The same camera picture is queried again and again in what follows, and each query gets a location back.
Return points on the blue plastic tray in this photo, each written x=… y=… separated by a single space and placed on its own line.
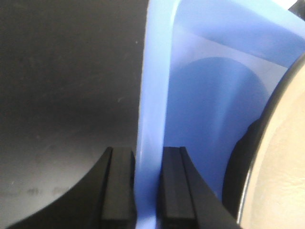
x=209 y=67

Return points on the beige plate with black rim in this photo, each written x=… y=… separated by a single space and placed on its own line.
x=264 y=182

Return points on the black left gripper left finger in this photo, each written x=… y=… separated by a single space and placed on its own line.
x=102 y=199

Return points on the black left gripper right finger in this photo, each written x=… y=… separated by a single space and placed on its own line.
x=185 y=201

